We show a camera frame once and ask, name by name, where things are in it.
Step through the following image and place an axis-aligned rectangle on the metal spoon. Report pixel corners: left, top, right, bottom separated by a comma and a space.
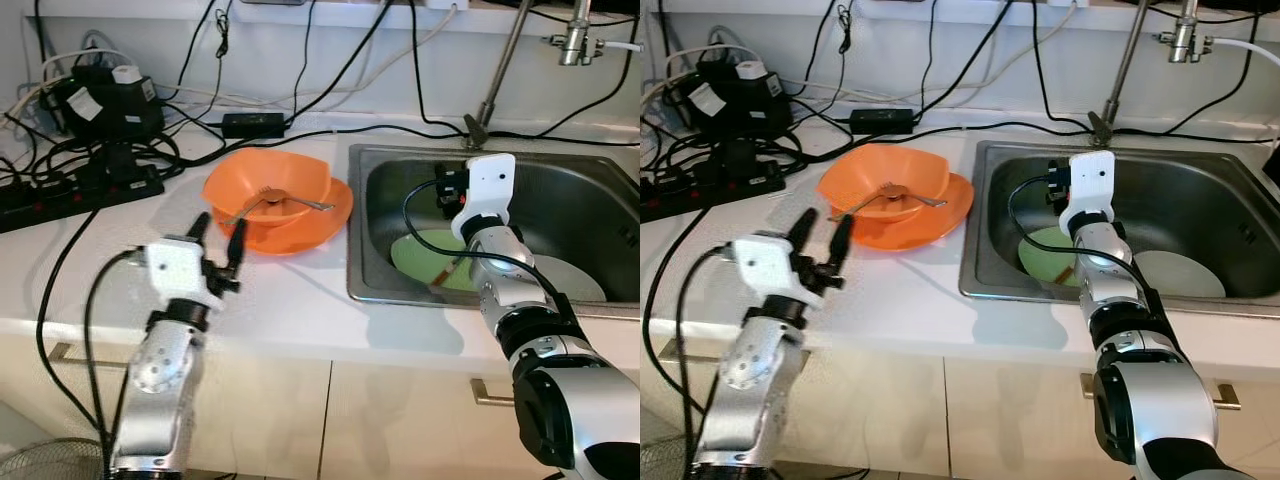
220, 186, 291, 226
827, 183, 906, 222

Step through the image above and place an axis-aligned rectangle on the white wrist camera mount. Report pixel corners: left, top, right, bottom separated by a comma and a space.
145, 238, 226, 311
733, 232, 813, 307
452, 153, 518, 241
1060, 150, 1117, 237

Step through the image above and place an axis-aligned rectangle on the green plate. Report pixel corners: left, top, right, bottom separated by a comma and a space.
390, 228, 491, 293
1018, 225, 1087, 289

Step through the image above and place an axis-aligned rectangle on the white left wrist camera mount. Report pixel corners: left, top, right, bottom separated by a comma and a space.
733, 232, 813, 307
145, 238, 226, 311

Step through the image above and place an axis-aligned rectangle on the wire fan guard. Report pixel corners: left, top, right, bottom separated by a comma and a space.
0, 438, 106, 480
640, 435, 703, 480

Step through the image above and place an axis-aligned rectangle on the black cable along counter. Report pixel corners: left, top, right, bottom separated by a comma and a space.
283, 120, 641, 147
912, 115, 1280, 144

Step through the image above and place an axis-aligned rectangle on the black plug block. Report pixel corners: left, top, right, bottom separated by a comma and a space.
725, 136, 769, 183
103, 140, 143, 188

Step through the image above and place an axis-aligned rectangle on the thick black power strip cable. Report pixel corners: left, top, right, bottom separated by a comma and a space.
35, 205, 106, 436
643, 203, 721, 426

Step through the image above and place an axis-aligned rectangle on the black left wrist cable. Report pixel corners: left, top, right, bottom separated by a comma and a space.
83, 247, 151, 451
675, 245, 739, 441

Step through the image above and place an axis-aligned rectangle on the small black power adapter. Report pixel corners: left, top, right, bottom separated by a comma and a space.
850, 107, 916, 135
222, 112, 288, 139

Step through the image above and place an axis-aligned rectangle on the metal sink faucet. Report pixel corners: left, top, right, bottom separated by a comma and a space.
1088, 0, 1151, 149
465, 0, 537, 151

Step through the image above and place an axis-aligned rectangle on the black power strip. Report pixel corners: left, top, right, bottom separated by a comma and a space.
0, 165, 166, 236
640, 160, 786, 225

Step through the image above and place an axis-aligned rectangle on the black hanging wall cable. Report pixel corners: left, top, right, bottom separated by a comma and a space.
1030, 0, 1093, 131
408, 0, 471, 135

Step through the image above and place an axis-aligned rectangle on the black charger with white labels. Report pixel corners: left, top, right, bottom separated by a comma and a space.
680, 58, 796, 141
50, 65, 166, 146

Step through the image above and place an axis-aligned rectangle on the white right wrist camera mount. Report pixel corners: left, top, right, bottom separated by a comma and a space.
1060, 150, 1117, 237
452, 153, 518, 241

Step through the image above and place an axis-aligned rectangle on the chrome filter tap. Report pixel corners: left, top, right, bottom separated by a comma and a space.
545, 0, 611, 67
1160, 0, 1214, 64

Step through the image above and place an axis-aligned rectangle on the white bowl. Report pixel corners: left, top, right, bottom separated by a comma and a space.
535, 255, 609, 305
1130, 250, 1229, 300

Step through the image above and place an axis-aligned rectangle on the stainless steel sink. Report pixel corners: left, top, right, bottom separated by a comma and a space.
958, 140, 1280, 319
345, 143, 641, 321

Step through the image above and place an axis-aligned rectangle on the orange plastic bowl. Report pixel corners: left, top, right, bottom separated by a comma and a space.
817, 143, 951, 223
203, 148, 334, 227

